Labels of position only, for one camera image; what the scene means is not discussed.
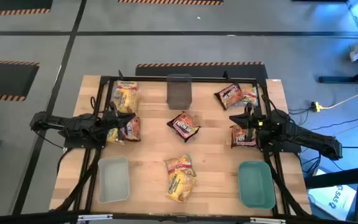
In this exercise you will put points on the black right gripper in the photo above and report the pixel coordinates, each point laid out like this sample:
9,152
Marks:
256,119

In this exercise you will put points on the black aluminium rig frame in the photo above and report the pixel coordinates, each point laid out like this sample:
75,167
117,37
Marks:
154,79

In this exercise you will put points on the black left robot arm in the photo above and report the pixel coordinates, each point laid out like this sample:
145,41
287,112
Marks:
61,123

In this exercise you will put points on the yellow Maruchan noodle soup pack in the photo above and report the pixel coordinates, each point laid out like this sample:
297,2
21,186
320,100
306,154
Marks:
128,102
113,137
180,188

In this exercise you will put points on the black mat with striped edge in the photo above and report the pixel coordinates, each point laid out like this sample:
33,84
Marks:
244,71
11,3
166,2
5,81

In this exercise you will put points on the black crossbar beam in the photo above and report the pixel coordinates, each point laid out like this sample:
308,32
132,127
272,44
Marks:
42,217

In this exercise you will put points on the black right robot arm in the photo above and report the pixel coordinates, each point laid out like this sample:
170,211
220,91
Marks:
306,135

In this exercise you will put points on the black desk base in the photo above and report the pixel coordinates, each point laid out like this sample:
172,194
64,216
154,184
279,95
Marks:
337,79

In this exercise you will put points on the pale grey plastic bin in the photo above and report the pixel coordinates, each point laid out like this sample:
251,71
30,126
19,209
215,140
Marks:
113,180

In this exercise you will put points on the silver metal bracket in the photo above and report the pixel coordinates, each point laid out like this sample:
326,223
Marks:
267,221
95,217

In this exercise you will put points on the dark translucent plastic bin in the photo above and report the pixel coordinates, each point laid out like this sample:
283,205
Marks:
179,93

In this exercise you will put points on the yellow power plug block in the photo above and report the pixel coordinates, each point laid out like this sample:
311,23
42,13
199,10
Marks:
316,107

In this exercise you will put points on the white printed cardboard box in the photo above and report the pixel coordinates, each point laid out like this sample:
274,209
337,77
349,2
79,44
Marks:
331,199

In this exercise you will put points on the black Maruchan fire noodle pack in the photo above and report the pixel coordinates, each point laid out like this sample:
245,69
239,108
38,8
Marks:
228,96
133,130
239,138
183,126

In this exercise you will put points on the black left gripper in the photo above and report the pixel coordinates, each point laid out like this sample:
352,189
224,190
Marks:
110,119

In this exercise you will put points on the teal green plastic bin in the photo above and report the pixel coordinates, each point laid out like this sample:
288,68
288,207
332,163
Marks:
256,186

